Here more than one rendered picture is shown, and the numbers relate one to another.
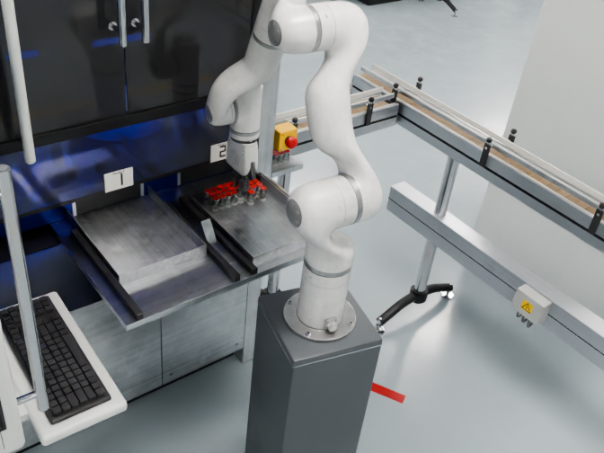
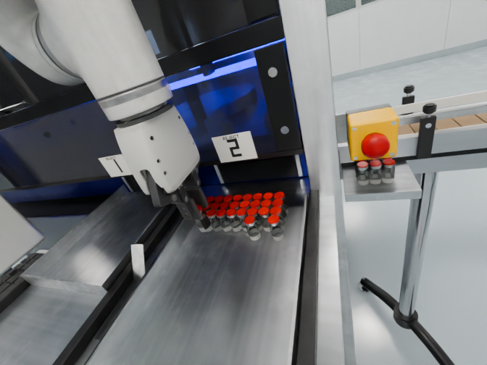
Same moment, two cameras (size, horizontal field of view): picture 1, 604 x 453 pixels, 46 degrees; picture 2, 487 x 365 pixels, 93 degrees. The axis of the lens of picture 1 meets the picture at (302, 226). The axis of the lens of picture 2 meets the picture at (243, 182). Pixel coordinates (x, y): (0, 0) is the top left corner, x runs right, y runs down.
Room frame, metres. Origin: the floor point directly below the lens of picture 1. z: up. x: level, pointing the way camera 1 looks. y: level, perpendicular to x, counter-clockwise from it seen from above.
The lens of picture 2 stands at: (1.69, -0.14, 1.20)
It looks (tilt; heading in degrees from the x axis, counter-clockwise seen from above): 31 degrees down; 68
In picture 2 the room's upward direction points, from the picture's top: 19 degrees counter-clockwise
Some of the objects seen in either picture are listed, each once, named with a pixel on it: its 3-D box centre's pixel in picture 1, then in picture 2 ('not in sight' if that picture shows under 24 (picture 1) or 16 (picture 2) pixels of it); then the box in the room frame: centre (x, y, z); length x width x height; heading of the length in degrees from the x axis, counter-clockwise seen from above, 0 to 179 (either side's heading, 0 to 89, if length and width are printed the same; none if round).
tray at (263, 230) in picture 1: (257, 217); (222, 270); (1.72, 0.13, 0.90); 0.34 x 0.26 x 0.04; 41
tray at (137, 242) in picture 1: (135, 231); (119, 224); (1.57, 0.46, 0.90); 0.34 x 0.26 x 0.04; 41
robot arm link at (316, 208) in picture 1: (323, 226); not in sight; (1.34, -0.05, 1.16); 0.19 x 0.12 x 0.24; 126
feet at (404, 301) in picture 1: (416, 301); not in sight; (2.39, -0.55, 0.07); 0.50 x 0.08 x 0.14; 131
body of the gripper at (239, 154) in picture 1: (243, 150); (161, 144); (1.73, 0.19, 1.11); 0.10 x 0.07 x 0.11; 41
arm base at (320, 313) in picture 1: (324, 289); not in sight; (1.36, -0.07, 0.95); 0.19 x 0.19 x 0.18
